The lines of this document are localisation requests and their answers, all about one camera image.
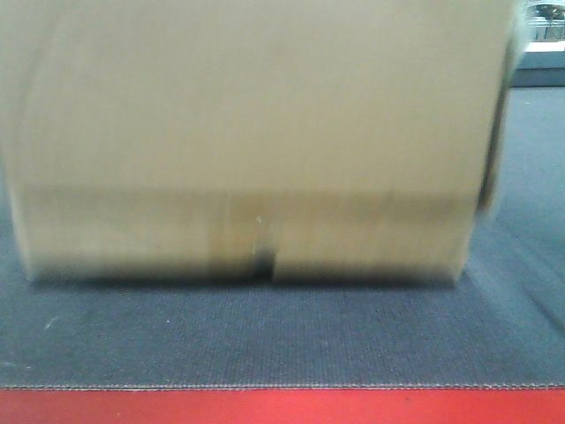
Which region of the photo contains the brown cardboard carton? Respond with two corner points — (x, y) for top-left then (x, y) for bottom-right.
(1, 1), (524, 280)

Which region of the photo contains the dark grey conveyor belt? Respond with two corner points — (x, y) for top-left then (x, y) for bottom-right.
(1, 88), (564, 389)

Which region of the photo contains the red conveyor edge strip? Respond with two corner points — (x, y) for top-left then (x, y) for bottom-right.
(1, 389), (564, 423)

